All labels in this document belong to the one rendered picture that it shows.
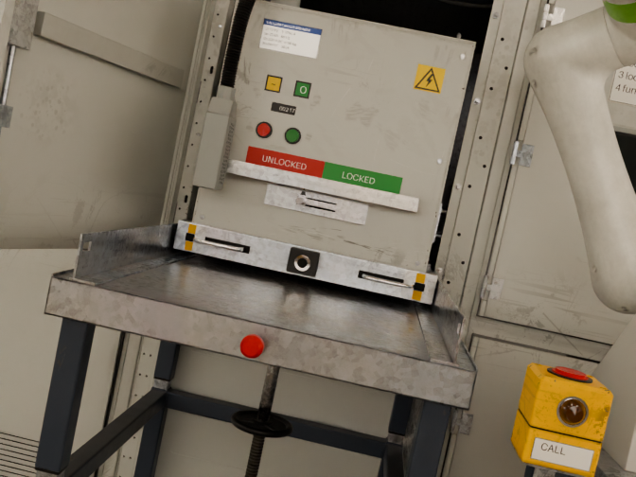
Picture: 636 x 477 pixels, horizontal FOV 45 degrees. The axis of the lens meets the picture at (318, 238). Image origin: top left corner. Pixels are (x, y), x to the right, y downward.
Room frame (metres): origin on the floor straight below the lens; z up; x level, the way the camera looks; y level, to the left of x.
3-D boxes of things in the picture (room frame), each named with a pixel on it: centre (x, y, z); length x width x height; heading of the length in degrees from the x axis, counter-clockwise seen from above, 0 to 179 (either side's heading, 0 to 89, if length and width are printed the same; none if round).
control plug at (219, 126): (1.52, 0.23, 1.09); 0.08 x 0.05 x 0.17; 176
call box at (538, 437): (0.86, -0.31, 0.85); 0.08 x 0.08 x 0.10; 86
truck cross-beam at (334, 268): (1.59, 0.02, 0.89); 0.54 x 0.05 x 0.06; 86
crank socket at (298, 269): (1.55, 0.02, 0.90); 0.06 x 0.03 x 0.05; 86
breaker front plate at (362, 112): (1.57, 0.02, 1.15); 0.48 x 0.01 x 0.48; 86
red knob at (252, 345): (1.06, 0.06, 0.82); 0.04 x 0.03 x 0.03; 176
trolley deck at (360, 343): (1.42, 0.03, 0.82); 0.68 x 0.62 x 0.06; 176
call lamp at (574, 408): (0.82, -0.31, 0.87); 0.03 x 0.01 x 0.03; 86
